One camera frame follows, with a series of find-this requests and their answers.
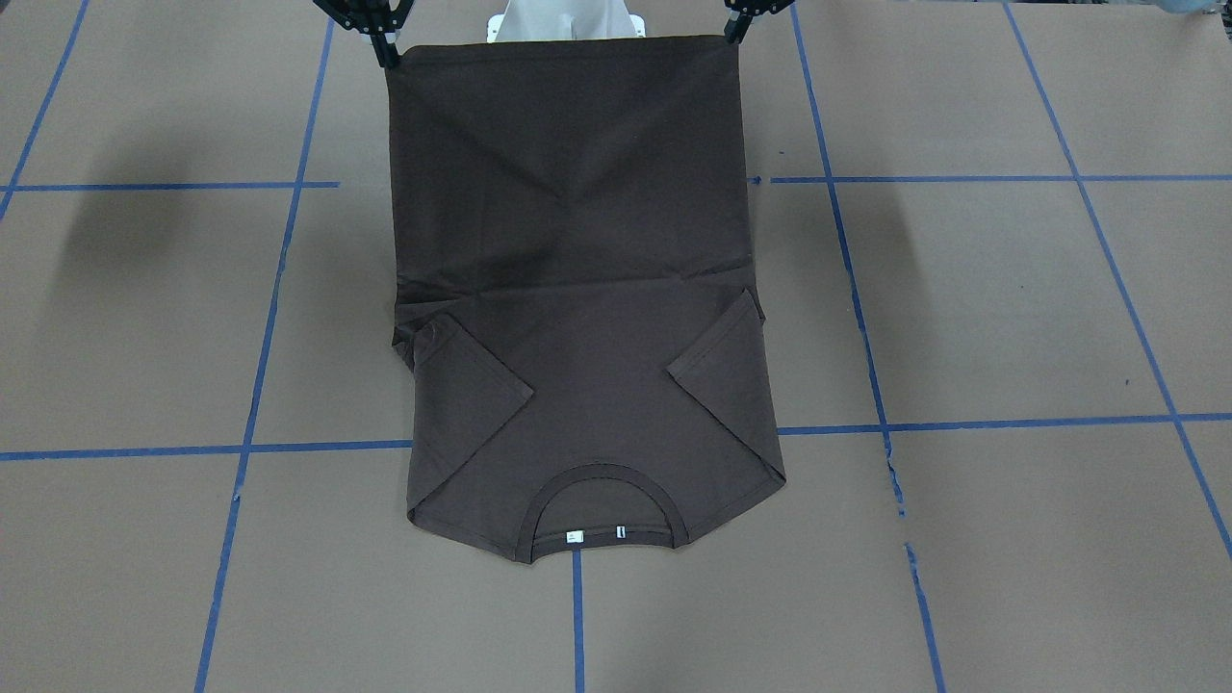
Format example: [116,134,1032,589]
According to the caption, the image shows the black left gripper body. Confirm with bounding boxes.
[723,0,795,17]

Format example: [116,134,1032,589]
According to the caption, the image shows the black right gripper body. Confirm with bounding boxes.
[314,0,416,32]

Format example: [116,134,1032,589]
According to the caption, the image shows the brown t-shirt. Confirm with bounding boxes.
[386,36,786,564]

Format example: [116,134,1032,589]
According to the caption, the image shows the white pedestal column base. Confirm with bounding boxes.
[487,1,646,43]

